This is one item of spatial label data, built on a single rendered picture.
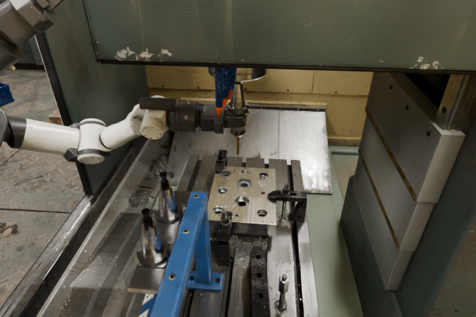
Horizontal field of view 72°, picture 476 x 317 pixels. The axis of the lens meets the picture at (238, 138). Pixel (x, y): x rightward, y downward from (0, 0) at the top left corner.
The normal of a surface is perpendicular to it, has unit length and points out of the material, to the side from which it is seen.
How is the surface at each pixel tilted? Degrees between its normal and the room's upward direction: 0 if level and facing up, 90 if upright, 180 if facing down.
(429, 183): 90
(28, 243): 0
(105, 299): 7
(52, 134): 50
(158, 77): 90
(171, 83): 90
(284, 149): 24
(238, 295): 0
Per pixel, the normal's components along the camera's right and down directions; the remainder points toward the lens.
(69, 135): 0.68, -0.37
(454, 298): -0.09, 0.51
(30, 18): 0.42, 0.47
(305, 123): -0.04, -0.57
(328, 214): 0.00, -0.86
